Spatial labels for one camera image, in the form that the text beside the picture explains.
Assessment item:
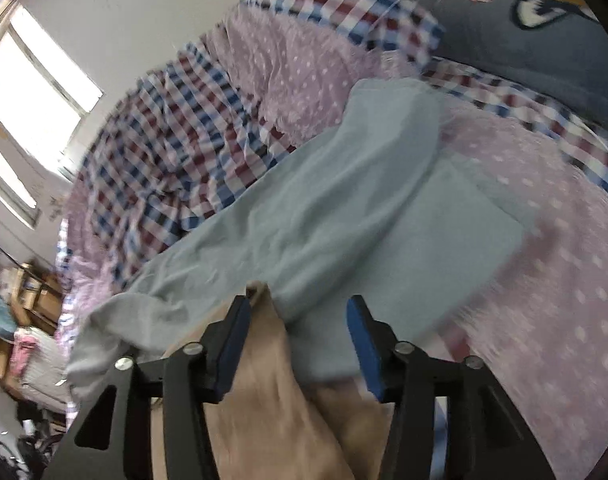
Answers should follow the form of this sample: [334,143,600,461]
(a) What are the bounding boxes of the dark blue pillow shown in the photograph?
[399,0,608,136]

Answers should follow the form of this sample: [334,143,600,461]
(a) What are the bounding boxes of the white storage bag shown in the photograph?
[19,330,80,411]

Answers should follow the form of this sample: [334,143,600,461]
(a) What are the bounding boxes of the window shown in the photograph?
[0,5,105,231]

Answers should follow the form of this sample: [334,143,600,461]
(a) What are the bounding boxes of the crumpled checkered quilt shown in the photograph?
[56,0,447,291]

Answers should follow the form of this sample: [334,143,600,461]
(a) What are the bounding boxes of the checkered bed sheet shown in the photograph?
[424,55,608,480]

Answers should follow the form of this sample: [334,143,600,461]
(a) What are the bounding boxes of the beige t-shirt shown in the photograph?
[149,282,399,480]

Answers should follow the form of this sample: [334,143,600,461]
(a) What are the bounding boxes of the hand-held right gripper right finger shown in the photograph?
[346,294,557,480]

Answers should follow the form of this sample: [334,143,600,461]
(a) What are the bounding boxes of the pink cloth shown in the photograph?
[9,327,40,376]

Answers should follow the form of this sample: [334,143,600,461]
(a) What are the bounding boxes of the stack of cardboard boxes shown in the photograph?
[4,260,67,336]

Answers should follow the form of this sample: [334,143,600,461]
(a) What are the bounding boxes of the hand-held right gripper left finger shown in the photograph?
[44,295,252,480]

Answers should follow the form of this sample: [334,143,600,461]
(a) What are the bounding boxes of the grey-blue sweatpants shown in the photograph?
[64,77,539,406]

